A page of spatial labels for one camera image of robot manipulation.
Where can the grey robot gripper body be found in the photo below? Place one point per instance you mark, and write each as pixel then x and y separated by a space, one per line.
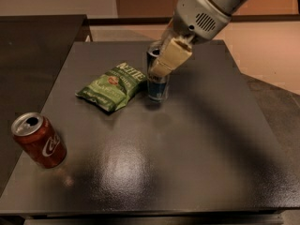
pixel 196 20

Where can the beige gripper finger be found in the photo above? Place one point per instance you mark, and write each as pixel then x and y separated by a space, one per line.
pixel 167 35
pixel 167 56

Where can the silver blue redbull can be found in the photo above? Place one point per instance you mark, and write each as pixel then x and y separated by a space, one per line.
pixel 157 86

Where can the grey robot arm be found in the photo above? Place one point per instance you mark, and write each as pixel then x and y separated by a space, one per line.
pixel 227 6

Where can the green jalapeno chip bag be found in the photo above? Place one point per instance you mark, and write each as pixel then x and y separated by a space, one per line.
pixel 115 88

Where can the red coca-cola can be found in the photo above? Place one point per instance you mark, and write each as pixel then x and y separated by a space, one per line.
pixel 38 139

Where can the dark side table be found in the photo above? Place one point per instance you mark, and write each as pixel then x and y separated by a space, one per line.
pixel 32 51

